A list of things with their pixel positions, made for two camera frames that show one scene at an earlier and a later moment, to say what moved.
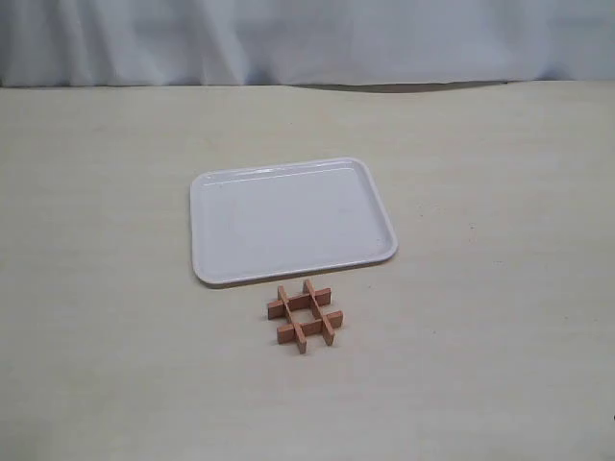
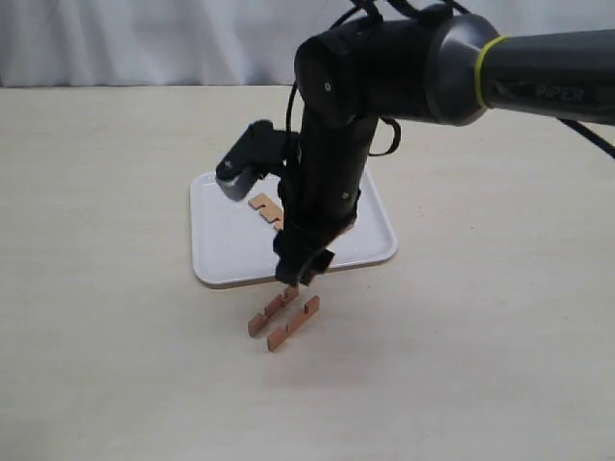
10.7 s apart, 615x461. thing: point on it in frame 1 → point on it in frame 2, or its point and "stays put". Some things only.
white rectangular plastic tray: (270, 221) stays put
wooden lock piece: (301, 340) → (270, 211)
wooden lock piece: (277, 308) → (258, 322)
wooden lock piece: (287, 333) → (310, 307)
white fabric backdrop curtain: (258, 42) stays put
